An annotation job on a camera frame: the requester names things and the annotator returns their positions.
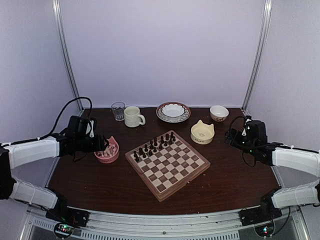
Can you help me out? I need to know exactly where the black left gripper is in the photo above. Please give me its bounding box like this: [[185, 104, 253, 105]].
[[75, 134, 109, 152]]

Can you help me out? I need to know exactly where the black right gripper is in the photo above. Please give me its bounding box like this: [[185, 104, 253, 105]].
[[224, 128, 258, 156]]

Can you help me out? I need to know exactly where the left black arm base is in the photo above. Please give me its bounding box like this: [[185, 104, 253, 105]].
[[45, 207, 90, 228]]

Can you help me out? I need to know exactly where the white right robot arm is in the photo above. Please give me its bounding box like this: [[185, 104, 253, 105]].
[[225, 117, 320, 221]]

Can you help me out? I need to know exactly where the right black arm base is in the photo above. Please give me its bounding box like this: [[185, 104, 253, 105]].
[[238, 206, 282, 227]]

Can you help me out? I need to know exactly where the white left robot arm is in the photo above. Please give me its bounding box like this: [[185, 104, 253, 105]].
[[0, 116, 109, 222]]

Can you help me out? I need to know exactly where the wooden chess board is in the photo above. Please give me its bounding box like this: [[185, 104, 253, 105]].
[[125, 130, 211, 202]]

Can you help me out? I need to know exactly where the pink cat-ear bowl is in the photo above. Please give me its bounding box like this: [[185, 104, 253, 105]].
[[94, 136, 120, 164]]

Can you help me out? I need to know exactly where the cream ribbed mug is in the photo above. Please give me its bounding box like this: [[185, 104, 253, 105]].
[[124, 106, 146, 128]]

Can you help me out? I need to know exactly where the clear drinking glass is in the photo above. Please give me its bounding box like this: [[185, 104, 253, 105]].
[[111, 101, 126, 122]]

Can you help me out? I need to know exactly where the white floral small bowl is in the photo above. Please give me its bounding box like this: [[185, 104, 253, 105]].
[[209, 105, 229, 122]]

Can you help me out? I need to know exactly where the yellow cat-ear bowl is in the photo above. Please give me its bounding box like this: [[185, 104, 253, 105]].
[[190, 119, 215, 145]]

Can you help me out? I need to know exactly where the patterned brown rim plate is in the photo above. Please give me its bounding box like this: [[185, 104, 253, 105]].
[[156, 102, 191, 124]]

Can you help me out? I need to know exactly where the white scalloped bowl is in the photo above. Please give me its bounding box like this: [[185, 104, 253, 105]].
[[161, 103, 185, 118]]

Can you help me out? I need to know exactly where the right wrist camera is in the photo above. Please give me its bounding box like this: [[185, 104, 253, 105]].
[[241, 118, 251, 136]]

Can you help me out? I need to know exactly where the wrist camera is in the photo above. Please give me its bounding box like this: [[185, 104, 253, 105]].
[[87, 119, 97, 138], [241, 118, 251, 136]]

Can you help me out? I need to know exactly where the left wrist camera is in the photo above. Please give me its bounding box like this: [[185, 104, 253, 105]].
[[87, 119, 97, 138]]

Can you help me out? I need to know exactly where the right black cable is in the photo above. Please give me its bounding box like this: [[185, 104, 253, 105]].
[[228, 115, 251, 133]]

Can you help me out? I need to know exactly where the black cable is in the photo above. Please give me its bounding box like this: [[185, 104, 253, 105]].
[[48, 97, 93, 137], [228, 115, 251, 133]]

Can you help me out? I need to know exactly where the left black cable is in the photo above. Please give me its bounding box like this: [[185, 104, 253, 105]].
[[48, 97, 93, 137]]

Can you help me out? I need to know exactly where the right aluminium frame post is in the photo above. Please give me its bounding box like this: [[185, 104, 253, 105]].
[[241, 0, 273, 115]]

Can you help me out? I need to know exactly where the aluminium frame post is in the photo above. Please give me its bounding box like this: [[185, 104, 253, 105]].
[[52, 0, 80, 98], [241, 0, 273, 115]]

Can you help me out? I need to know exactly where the front aluminium rail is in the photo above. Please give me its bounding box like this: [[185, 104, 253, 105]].
[[19, 197, 313, 240]]

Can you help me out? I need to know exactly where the left aluminium frame post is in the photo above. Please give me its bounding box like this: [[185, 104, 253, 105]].
[[52, 0, 80, 98]]

